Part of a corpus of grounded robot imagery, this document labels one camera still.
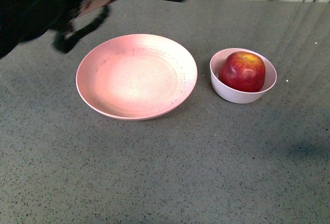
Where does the person's hand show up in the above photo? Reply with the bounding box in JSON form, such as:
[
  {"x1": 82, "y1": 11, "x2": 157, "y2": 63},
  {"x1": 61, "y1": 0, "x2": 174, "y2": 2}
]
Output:
[{"x1": 77, "y1": 0, "x2": 115, "y2": 17}]

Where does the pink bowl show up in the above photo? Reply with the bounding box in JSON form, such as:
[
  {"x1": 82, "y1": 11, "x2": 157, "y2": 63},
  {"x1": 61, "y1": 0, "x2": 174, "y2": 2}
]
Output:
[{"x1": 209, "y1": 48, "x2": 277, "y2": 104}]

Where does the red apple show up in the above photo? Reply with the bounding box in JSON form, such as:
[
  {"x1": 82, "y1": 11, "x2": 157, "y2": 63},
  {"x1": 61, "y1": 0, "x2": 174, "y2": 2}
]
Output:
[{"x1": 218, "y1": 51, "x2": 266, "y2": 92}]

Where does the pink plate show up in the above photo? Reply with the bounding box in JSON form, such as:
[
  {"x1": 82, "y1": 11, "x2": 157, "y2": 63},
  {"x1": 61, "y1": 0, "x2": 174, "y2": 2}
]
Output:
[{"x1": 76, "y1": 34, "x2": 197, "y2": 120}]

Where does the black strap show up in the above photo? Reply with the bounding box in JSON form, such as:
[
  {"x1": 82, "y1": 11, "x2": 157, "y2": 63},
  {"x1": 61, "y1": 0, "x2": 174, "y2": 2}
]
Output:
[{"x1": 53, "y1": 5, "x2": 110, "y2": 54}]

